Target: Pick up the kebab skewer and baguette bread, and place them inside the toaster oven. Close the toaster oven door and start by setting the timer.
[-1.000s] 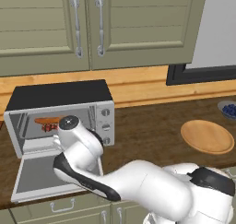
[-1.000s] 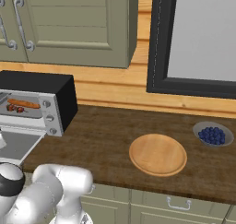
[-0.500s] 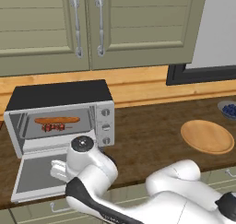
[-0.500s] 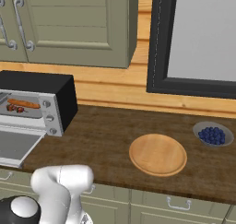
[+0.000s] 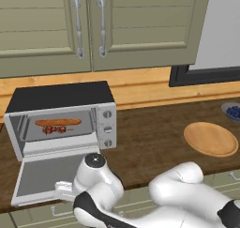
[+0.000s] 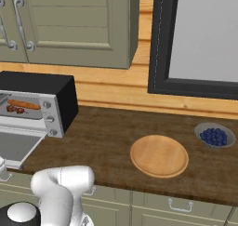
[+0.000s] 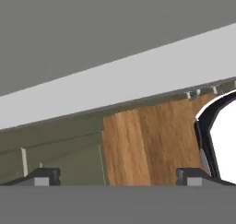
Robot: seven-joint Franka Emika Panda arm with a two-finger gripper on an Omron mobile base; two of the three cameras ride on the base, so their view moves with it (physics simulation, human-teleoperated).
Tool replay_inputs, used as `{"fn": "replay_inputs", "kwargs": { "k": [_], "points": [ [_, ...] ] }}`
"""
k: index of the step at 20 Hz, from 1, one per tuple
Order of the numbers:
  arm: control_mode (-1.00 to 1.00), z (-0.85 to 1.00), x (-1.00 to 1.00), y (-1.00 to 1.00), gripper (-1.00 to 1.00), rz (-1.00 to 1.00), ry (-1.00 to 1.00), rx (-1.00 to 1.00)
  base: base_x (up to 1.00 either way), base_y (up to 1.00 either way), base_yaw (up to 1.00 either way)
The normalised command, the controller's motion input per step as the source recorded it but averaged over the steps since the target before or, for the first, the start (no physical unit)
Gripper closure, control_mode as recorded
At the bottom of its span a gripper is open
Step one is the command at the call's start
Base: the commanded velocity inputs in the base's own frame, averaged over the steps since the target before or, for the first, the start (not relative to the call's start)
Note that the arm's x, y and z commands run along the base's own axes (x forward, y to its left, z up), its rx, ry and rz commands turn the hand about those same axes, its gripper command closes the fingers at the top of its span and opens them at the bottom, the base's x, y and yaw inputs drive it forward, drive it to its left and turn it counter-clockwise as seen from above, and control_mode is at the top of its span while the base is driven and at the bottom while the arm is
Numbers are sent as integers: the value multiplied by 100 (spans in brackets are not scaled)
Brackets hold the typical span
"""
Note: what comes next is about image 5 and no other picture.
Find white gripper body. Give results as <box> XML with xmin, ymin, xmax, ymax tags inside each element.
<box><xmin>53</xmin><ymin>180</ymin><xmax>78</xmax><ymax>202</ymax></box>

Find toaster oven glass door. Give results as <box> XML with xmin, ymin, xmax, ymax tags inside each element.
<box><xmin>10</xmin><ymin>149</ymin><xmax>101</xmax><ymax>207</ymax></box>

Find red kebab skewer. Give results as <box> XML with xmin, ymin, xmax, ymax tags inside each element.
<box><xmin>41</xmin><ymin>126</ymin><xmax>75</xmax><ymax>135</ymax></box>

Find brown baguette bread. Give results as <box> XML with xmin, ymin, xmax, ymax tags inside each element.
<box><xmin>34</xmin><ymin>118</ymin><xmax>83</xmax><ymax>128</ymax></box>

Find silver black toaster oven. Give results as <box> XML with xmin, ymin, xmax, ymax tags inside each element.
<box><xmin>3</xmin><ymin>80</ymin><xmax>118</xmax><ymax>162</ymax></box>

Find olive green cupboard door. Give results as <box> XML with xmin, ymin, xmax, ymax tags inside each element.
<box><xmin>86</xmin><ymin>0</ymin><xmax>212</xmax><ymax>72</ymax></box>
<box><xmin>0</xmin><ymin>0</ymin><xmax>93</xmax><ymax>79</ymax></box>

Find olive green drawer front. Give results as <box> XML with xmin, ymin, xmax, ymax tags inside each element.
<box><xmin>112</xmin><ymin>186</ymin><xmax>158</xmax><ymax>220</ymax></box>
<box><xmin>202</xmin><ymin>169</ymin><xmax>240</xmax><ymax>202</ymax></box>
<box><xmin>8</xmin><ymin>201</ymin><xmax>80</xmax><ymax>228</ymax></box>

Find round wooden board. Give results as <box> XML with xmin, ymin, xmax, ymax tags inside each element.
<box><xmin>183</xmin><ymin>121</ymin><xmax>240</xmax><ymax>159</ymax></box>

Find grey bowl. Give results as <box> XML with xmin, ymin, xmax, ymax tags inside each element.
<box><xmin>220</xmin><ymin>101</ymin><xmax>240</xmax><ymax>124</ymax></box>

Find blueberries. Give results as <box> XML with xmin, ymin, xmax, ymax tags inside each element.
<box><xmin>225</xmin><ymin>105</ymin><xmax>240</xmax><ymax>120</ymax></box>

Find black framed window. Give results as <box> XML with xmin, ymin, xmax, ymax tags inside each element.
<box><xmin>168</xmin><ymin>0</ymin><xmax>240</xmax><ymax>88</ymax></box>

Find silver cupboard handle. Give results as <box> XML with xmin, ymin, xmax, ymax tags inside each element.
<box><xmin>96</xmin><ymin>0</ymin><xmax>109</xmax><ymax>58</ymax></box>
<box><xmin>70</xmin><ymin>0</ymin><xmax>86</xmax><ymax>60</ymax></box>

